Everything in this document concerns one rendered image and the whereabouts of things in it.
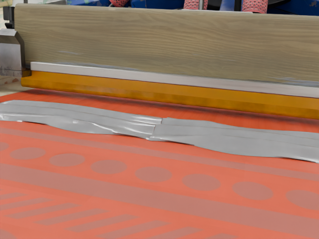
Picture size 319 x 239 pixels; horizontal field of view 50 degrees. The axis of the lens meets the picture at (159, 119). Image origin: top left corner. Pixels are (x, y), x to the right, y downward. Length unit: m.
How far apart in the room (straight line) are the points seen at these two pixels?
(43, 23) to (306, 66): 0.29
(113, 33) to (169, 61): 0.07
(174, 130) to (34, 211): 0.15
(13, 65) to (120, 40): 0.13
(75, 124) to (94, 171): 0.09
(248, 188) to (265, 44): 0.19
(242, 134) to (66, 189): 0.16
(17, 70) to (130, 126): 0.19
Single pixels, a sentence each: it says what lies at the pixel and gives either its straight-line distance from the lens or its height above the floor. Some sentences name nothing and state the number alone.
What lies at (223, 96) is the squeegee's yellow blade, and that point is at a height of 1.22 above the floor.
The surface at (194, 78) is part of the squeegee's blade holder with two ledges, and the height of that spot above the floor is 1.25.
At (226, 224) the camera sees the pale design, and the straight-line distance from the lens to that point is 0.17.
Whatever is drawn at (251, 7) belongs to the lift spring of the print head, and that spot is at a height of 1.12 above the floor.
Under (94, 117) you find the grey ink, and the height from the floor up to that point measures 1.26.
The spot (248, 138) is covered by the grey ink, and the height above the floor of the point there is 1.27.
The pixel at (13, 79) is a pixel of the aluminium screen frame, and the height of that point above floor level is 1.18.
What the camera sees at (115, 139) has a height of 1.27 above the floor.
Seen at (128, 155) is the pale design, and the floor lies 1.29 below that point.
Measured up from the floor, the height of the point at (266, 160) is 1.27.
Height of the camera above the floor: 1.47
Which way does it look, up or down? 45 degrees down
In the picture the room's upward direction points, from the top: 8 degrees counter-clockwise
